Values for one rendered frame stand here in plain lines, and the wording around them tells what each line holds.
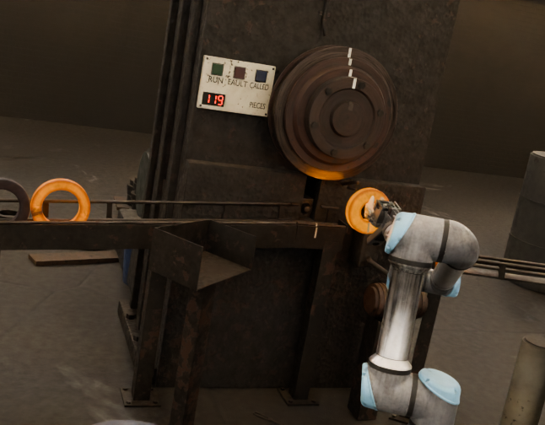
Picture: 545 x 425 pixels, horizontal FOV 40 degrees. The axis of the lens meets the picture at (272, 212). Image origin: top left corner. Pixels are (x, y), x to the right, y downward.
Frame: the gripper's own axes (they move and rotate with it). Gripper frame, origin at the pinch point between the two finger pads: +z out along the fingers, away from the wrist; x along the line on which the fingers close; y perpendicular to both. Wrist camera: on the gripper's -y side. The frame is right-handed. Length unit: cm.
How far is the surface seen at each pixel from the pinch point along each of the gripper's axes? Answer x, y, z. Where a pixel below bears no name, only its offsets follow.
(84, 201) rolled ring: 92, -19, 16
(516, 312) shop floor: -178, -110, 94
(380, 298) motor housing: -14.2, -33.8, -6.5
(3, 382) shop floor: 110, -92, 8
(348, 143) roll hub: 7.5, 14.8, 15.4
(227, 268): 48, -23, -11
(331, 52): 17, 41, 30
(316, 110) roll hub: 21.9, 24.2, 17.0
